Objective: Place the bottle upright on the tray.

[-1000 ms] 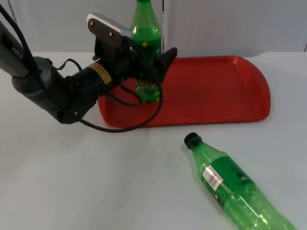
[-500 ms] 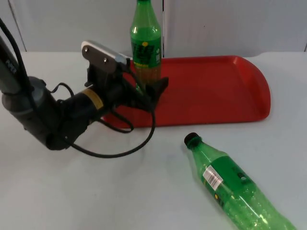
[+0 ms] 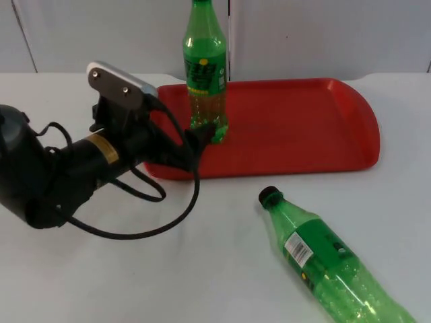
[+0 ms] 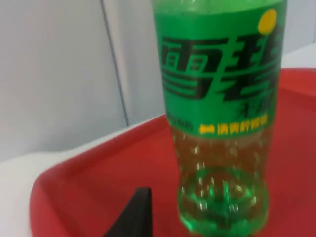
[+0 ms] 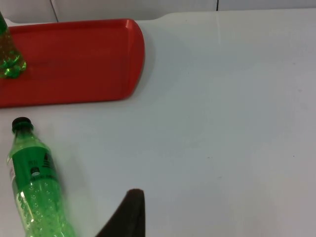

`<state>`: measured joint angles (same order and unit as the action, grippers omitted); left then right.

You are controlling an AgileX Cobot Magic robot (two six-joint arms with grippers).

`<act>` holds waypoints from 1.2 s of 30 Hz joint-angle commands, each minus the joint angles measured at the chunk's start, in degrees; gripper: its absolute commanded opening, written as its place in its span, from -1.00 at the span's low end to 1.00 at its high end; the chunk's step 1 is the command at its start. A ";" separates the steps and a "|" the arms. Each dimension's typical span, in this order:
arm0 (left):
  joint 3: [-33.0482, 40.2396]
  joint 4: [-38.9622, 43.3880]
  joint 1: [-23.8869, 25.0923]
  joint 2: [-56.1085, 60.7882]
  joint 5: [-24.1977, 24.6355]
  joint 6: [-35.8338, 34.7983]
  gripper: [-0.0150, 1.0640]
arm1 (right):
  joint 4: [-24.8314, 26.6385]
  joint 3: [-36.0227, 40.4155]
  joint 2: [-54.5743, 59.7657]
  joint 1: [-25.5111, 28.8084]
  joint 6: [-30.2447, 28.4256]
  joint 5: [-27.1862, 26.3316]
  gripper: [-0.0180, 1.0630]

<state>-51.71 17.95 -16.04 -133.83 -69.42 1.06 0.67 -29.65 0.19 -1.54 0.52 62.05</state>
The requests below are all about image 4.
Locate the red tray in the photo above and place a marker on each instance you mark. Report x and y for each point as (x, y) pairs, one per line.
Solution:
(98, 177)

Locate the green plastic bottle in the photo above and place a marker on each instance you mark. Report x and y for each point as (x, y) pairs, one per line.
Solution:
(217, 98)

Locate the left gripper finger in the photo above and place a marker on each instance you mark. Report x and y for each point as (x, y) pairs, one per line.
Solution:
(138, 217)

